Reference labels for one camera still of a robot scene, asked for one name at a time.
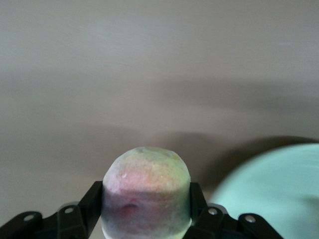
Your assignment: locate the brown table cover mat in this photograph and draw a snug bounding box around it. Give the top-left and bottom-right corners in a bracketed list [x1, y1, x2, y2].
[0, 0, 319, 239]

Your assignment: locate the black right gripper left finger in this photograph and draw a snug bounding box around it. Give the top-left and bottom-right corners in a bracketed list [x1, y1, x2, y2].
[0, 181, 104, 239]

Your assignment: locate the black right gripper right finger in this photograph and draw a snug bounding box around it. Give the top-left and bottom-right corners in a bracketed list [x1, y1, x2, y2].
[184, 181, 285, 239]

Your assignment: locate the pink green peach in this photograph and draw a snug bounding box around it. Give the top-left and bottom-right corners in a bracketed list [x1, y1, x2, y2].
[100, 146, 193, 239]

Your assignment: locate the pale green round plate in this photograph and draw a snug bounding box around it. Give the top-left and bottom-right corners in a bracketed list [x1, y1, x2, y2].
[208, 143, 319, 239]

